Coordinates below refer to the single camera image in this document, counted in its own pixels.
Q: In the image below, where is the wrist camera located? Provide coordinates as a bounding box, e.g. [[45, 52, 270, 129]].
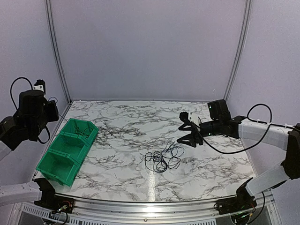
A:
[[179, 112, 201, 125], [33, 79, 45, 94]]

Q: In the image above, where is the near green storage bin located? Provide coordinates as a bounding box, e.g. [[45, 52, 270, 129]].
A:
[[36, 151, 80, 187]]

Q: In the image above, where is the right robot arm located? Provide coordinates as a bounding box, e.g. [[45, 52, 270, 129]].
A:
[[177, 99, 300, 210]]

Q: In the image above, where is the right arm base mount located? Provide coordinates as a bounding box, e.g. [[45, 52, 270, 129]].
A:
[[213, 178, 257, 215]]

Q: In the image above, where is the front aluminium rail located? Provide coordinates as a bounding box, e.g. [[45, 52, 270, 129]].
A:
[[14, 187, 275, 225]]

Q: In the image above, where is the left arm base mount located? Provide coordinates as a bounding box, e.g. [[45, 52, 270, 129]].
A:
[[34, 178, 75, 213]]

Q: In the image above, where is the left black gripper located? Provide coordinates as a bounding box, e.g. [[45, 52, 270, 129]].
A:
[[32, 100, 59, 137]]

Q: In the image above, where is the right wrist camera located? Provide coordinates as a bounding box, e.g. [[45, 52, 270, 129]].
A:
[[179, 112, 201, 125]]

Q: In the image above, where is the middle green storage bin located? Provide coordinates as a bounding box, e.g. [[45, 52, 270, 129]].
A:
[[48, 133, 91, 165]]

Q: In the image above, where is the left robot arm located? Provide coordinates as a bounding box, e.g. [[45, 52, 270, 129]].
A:
[[0, 90, 59, 209]]

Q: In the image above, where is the green storage bin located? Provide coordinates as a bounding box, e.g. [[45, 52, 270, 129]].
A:
[[36, 151, 80, 187], [48, 133, 91, 165], [60, 119, 99, 144]]

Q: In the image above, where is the far green storage bin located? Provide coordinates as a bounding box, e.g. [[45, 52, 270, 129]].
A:
[[60, 119, 99, 144]]

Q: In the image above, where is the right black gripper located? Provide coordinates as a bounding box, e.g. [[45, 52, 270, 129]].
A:
[[177, 119, 222, 148]]

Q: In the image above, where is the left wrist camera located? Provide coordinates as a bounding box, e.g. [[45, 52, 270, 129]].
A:
[[33, 79, 45, 94]]

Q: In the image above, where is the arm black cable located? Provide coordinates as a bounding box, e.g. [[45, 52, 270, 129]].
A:
[[10, 77, 51, 144], [199, 104, 293, 155]]

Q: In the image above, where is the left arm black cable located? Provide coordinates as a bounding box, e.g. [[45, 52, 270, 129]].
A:
[[10, 77, 51, 144]]

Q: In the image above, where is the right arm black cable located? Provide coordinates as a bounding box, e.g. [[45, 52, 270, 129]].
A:
[[199, 104, 293, 155]]

